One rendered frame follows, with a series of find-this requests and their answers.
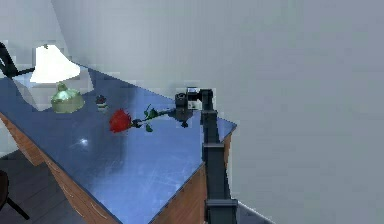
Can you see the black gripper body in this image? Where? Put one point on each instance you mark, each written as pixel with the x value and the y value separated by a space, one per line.
pixel 182 107

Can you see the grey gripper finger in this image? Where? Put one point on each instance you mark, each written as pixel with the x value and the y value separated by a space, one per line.
pixel 184 124
pixel 166 112

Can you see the red rose with leafy stem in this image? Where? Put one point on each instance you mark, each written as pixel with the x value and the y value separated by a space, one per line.
pixel 120 121

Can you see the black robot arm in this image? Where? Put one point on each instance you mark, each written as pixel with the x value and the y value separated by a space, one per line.
pixel 216 173

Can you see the blue top wooden desk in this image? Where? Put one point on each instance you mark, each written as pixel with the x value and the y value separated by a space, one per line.
pixel 133 166

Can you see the small dark red object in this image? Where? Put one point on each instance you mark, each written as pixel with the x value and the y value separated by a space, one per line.
pixel 101 101

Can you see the white shade green base lamp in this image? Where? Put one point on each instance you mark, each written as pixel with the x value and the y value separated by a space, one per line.
pixel 55 66

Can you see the black chair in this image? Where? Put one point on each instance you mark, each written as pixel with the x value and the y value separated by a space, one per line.
pixel 10 66

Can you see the dark round stool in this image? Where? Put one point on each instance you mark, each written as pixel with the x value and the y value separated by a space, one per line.
pixel 3 193

